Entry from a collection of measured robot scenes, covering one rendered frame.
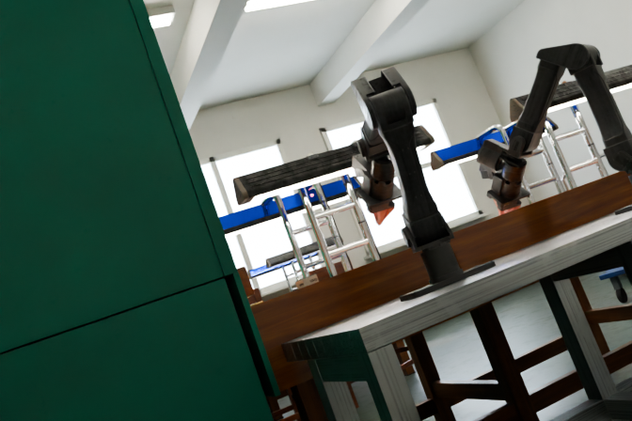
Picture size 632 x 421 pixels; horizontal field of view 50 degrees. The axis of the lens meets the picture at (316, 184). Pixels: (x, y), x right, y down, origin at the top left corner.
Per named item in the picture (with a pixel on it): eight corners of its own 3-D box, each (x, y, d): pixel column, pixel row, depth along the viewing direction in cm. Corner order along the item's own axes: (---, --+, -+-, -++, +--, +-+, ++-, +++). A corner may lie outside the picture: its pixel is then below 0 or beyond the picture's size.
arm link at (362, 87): (355, 140, 157) (349, 69, 129) (391, 127, 158) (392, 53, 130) (374, 185, 152) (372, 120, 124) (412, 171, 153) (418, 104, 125)
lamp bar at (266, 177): (436, 141, 202) (427, 119, 203) (244, 199, 178) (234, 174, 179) (424, 149, 209) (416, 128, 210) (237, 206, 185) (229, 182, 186)
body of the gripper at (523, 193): (484, 196, 185) (489, 174, 180) (513, 186, 189) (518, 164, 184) (500, 210, 180) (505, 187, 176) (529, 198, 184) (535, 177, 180)
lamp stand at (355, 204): (420, 280, 190) (364, 135, 197) (359, 304, 183) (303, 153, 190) (393, 288, 208) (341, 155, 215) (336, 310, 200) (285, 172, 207)
